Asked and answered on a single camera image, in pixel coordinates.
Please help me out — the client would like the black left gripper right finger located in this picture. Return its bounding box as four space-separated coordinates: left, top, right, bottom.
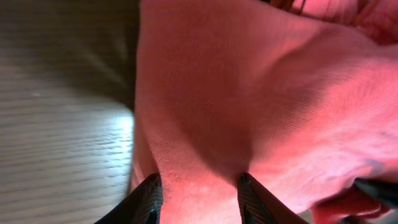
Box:
237 172 308 224

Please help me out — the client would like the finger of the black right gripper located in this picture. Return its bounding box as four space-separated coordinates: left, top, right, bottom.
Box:
354 179 397 209

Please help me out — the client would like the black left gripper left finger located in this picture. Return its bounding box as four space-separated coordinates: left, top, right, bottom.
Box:
95 174 163 224

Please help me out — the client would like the orange soccer t-shirt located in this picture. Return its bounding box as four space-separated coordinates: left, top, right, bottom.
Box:
132 0 397 223

